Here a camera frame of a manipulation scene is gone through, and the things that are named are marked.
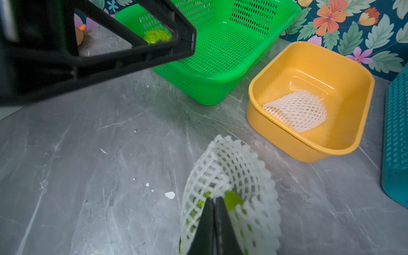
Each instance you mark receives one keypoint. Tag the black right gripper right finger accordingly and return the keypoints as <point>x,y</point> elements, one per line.
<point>225,240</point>

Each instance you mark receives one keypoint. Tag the green custard apple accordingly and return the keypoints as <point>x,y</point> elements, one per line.
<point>193,208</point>
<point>157,36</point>

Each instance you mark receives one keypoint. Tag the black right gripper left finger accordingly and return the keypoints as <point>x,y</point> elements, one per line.
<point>203,241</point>

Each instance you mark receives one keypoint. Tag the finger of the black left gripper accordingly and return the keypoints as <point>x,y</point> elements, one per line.
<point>39,53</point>

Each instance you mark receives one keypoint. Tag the yellow plastic tub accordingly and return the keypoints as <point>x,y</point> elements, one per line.
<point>344,86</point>

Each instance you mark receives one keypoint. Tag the teal plastic basket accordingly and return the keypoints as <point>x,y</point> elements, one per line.
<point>394,176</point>

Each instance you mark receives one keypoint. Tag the green plastic basket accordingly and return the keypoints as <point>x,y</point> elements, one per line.
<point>232,37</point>

